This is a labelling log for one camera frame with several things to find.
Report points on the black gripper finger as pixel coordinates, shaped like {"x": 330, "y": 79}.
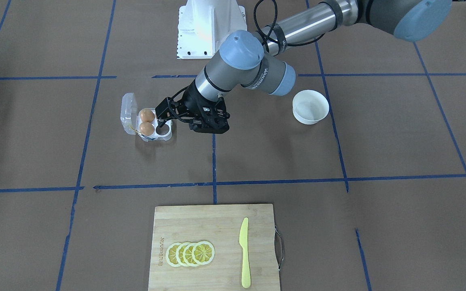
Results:
{"x": 162, "y": 127}
{"x": 168, "y": 123}

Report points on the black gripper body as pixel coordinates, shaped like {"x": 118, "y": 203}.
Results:
{"x": 193, "y": 100}

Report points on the brown egg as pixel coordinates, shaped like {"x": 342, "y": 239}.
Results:
{"x": 146, "y": 115}
{"x": 146, "y": 129}

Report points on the clear plastic egg box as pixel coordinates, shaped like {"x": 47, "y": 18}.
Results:
{"x": 130, "y": 120}

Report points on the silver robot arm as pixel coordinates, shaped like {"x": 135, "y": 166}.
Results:
{"x": 249, "y": 59}

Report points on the blue tape strip lengthwise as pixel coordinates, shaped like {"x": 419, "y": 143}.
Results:
{"x": 214, "y": 174}

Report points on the white bowl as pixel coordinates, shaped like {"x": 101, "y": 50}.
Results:
{"x": 309, "y": 107}

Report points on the wooden cutting board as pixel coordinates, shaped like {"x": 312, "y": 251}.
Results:
{"x": 220, "y": 225}

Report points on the yellow plastic knife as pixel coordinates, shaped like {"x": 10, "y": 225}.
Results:
{"x": 245, "y": 265}

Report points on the lemon slice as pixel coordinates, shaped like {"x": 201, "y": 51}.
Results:
{"x": 180, "y": 254}
{"x": 187, "y": 254}
{"x": 203, "y": 253}
{"x": 172, "y": 255}

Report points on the blue tape strip crosswise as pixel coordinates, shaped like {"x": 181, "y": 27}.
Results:
{"x": 229, "y": 183}

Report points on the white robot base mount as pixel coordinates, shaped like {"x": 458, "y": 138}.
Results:
{"x": 203, "y": 25}

